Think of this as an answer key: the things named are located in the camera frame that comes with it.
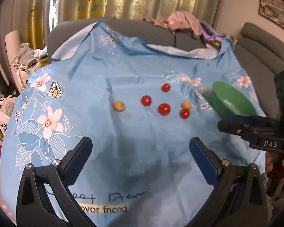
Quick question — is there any green plastic bowl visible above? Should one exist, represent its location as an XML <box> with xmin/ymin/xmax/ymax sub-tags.
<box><xmin>204</xmin><ymin>81</ymin><xmax>257</xmax><ymax>118</ymax></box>

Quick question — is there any red cherry tomato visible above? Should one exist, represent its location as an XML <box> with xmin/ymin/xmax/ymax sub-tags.
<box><xmin>141</xmin><ymin>95</ymin><xmax>152</xmax><ymax>106</ymax></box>
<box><xmin>179</xmin><ymin>109</ymin><xmax>190</xmax><ymax>119</ymax></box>
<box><xmin>157</xmin><ymin>103</ymin><xmax>171</xmax><ymax>116</ymax></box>
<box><xmin>161</xmin><ymin>83</ymin><xmax>171</xmax><ymax>92</ymax></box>

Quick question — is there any small yellow kumquat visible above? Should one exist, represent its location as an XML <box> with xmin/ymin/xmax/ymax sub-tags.
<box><xmin>113</xmin><ymin>101</ymin><xmax>126</xmax><ymax>112</ymax></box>
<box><xmin>182</xmin><ymin>100</ymin><xmax>192</xmax><ymax>110</ymax></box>

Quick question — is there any person's right hand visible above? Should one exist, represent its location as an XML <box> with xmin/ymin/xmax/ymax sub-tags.
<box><xmin>265</xmin><ymin>152</ymin><xmax>284</xmax><ymax>180</ymax></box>

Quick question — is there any grey sofa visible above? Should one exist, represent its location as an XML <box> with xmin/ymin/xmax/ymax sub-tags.
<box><xmin>48</xmin><ymin>17</ymin><xmax>284</xmax><ymax>118</ymax></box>

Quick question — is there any blue floral cloth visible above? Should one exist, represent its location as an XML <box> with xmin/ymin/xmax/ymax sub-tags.
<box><xmin>0</xmin><ymin>22</ymin><xmax>265</xmax><ymax>226</ymax></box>

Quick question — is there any pile of clothes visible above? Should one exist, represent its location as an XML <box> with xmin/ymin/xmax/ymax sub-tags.
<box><xmin>144</xmin><ymin>10</ymin><xmax>238</xmax><ymax>50</ymax></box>

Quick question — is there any clothes heap on side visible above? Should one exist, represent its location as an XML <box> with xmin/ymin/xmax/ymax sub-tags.
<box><xmin>9</xmin><ymin>43</ymin><xmax>49</xmax><ymax>93</ymax></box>

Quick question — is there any gold patterned curtain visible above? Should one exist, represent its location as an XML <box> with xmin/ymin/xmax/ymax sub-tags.
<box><xmin>27</xmin><ymin>0</ymin><xmax>223</xmax><ymax>49</ymax></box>

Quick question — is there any framed wall painting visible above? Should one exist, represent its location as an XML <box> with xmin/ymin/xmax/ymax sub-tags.
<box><xmin>259</xmin><ymin>0</ymin><xmax>284</xmax><ymax>29</ymax></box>

